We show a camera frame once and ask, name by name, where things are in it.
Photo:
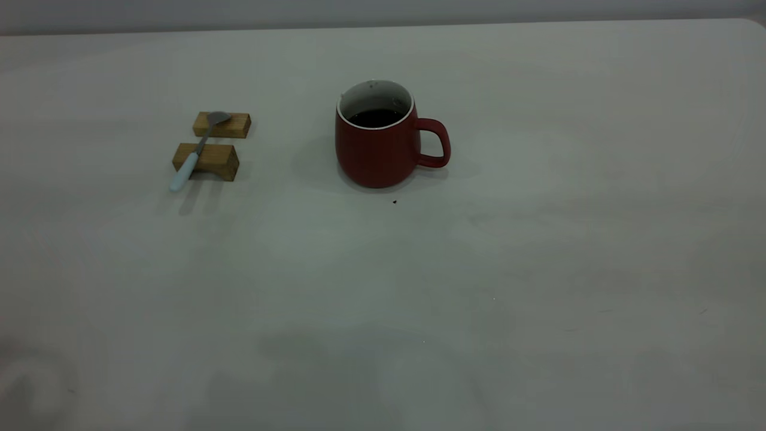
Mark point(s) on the arched wooden block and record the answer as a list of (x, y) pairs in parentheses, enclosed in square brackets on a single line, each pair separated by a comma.
[(218, 158)]

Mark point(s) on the red ceramic mug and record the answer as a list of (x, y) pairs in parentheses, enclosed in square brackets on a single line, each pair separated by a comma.
[(374, 155)]

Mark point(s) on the flat rectangular wooden block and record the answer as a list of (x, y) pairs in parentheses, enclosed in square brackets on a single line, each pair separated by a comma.
[(236, 126)]

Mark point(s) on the dark coffee liquid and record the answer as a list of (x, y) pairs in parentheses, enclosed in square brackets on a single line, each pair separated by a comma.
[(376, 118)]

